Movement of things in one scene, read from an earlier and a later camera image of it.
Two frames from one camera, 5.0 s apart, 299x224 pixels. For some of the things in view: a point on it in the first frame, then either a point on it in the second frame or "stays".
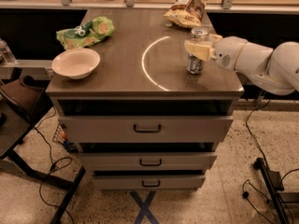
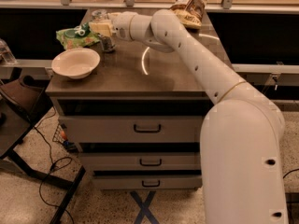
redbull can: x=196 y=66 → x=106 y=41
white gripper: x=228 y=53 → x=121 y=24
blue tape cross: x=144 y=207 stays
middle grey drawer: x=148 y=161 stays
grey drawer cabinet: x=153 y=113 stays
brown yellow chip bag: x=187 y=10 stays
